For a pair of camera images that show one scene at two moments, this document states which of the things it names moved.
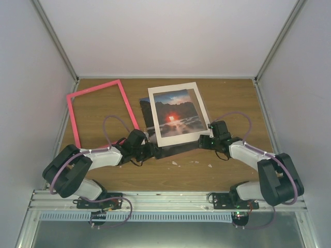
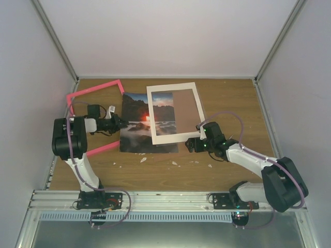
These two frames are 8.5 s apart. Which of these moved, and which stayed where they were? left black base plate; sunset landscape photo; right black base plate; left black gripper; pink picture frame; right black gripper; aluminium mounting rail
Moved: sunset landscape photo; right black gripper; left black gripper; pink picture frame
Stayed: aluminium mounting rail; left black base plate; right black base plate
